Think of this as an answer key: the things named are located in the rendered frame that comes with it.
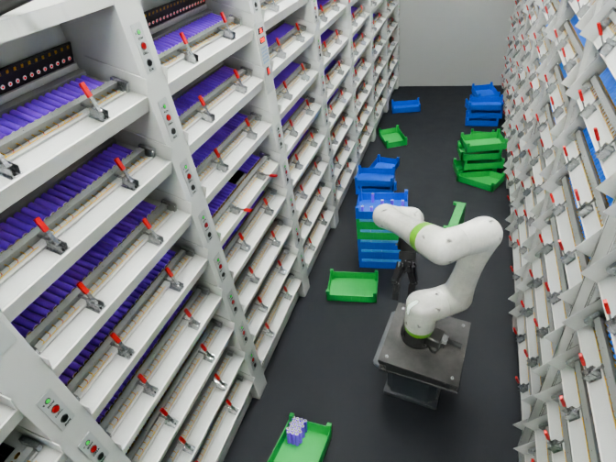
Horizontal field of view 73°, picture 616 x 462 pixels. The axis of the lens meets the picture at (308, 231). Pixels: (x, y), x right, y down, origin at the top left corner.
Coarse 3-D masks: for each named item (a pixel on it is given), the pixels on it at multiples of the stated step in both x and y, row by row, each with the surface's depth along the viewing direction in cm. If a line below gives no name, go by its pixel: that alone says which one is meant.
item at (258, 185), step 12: (276, 156) 199; (276, 168) 199; (240, 180) 185; (264, 180) 189; (252, 192) 181; (240, 204) 174; (228, 216) 168; (240, 216) 171; (216, 228) 162; (228, 228) 163
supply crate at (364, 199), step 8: (360, 192) 258; (368, 192) 259; (376, 192) 258; (384, 192) 257; (392, 192) 256; (400, 192) 255; (360, 200) 262; (368, 200) 262; (376, 200) 261; (384, 200) 260; (400, 200) 258; (360, 208) 256; (368, 208) 255; (360, 216) 247; (368, 216) 246
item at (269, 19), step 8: (264, 0) 183; (272, 0) 181; (280, 0) 194; (288, 0) 198; (296, 0) 201; (304, 0) 211; (264, 8) 183; (272, 8) 183; (280, 8) 188; (288, 8) 193; (296, 8) 204; (264, 16) 176; (272, 16) 178; (280, 16) 188; (264, 24) 173; (272, 24) 182
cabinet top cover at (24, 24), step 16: (48, 0) 94; (64, 0) 90; (80, 0) 91; (96, 0) 95; (112, 0) 99; (0, 16) 81; (16, 16) 79; (32, 16) 82; (48, 16) 85; (64, 16) 88; (0, 32) 77; (16, 32) 79; (32, 32) 82
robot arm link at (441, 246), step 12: (420, 228) 147; (432, 228) 143; (444, 228) 141; (456, 228) 140; (420, 240) 144; (432, 240) 138; (444, 240) 136; (456, 240) 136; (420, 252) 146; (432, 252) 138; (444, 252) 136; (456, 252) 137; (444, 264) 139
